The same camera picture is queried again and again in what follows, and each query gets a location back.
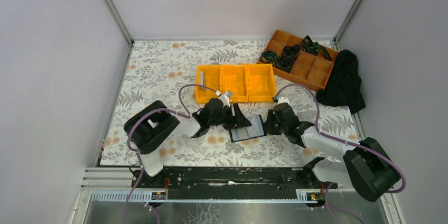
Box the black leather card holder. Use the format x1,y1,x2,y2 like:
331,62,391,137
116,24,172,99
229,115,267,143

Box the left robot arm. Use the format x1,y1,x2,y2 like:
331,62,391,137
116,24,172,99
124,98,253,176

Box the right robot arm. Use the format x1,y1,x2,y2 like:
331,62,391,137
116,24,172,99
265,102,403,202

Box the grey card in bin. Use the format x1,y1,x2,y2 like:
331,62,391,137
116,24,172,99
199,70,206,91

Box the floral patterned table mat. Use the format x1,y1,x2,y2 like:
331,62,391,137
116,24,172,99
99,40,367,168

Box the yellow plastic divided bin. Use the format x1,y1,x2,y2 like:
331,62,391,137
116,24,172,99
195,64,276,104

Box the dark floral rolled tie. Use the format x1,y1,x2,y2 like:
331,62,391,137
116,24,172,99
275,55,295,73

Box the wooden compartment organizer tray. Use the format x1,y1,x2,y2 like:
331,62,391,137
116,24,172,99
263,30,339,91

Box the blue yellow rolled tie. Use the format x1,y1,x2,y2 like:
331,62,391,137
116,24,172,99
259,50,278,66

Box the black cloth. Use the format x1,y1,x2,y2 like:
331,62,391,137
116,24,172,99
316,49,366,114

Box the black rolled tie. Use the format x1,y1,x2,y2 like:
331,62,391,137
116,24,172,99
282,44,301,60

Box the dark green rolled tie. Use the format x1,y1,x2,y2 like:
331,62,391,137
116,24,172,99
301,35,332,61

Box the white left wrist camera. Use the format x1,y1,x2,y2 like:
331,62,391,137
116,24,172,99
215,90,233,107

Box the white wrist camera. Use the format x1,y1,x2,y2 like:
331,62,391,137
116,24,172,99
215,90,233,107
273,96,290,105

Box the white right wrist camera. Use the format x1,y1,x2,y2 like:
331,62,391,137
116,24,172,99
273,96,290,105

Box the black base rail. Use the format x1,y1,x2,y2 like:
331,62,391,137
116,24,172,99
131,166,338,201

